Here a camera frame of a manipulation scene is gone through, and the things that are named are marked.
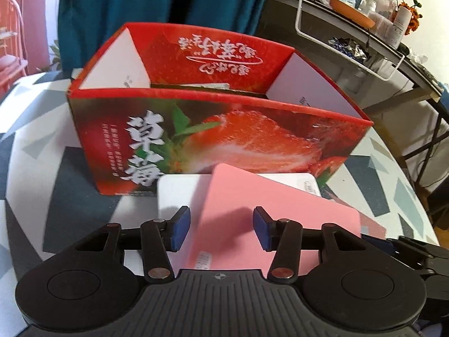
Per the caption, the white box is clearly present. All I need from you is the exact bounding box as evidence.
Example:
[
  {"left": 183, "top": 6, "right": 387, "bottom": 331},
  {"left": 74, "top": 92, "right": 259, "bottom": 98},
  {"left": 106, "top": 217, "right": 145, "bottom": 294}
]
[{"left": 157, "top": 174, "right": 321, "bottom": 256}]

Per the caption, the white bottle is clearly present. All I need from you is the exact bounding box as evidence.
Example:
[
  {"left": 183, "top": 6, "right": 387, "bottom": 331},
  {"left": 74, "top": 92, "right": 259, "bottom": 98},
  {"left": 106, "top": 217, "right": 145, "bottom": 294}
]
[{"left": 386, "top": 6, "right": 412, "bottom": 49}]

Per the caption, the white wire basket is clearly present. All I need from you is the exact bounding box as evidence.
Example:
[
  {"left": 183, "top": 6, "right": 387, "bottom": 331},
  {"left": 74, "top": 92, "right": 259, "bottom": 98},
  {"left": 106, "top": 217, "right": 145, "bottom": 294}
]
[{"left": 295, "top": 0, "right": 406, "bottom": 82}]

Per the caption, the grey side table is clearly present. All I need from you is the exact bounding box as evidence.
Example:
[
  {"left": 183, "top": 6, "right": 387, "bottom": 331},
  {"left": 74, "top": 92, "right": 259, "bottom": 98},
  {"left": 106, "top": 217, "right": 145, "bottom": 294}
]
[{"left": 256, "top": 0, "right": 448, "bottom": 190}]

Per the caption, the red strawberry cardboard box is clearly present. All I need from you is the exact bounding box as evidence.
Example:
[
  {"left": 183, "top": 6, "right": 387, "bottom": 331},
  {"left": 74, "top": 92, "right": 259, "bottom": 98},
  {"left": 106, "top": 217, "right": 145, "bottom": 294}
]
[{"left": 67, "top": 23, "right": 372, "bottom": 195}]

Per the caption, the pink box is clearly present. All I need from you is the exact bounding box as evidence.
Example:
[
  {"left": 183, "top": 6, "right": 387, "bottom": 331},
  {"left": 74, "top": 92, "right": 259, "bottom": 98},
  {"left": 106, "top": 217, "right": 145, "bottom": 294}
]
[{"left": 184, "top": 163, "right": 361, "bottom": 272}]

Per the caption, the teal curtain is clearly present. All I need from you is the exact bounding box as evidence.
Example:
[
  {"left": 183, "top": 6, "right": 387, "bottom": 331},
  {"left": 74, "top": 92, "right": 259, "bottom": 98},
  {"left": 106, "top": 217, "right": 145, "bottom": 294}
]
[{"left": 58, "top": 0, "right": 266, "bottom": 70}]

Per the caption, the orange tray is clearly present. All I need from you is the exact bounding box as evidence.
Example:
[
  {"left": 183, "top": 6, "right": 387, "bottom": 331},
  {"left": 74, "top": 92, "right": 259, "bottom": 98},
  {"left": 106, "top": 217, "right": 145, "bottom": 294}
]
[{"left": 329, "top": 0, "right": 375, "bottom": 30}]

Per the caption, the orange flower bunch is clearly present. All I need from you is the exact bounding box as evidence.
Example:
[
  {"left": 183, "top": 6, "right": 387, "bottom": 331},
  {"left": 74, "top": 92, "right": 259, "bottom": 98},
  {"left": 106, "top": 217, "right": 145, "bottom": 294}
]
[{"left": 390, "top": 0, "right": 422, "bottom": 36}]

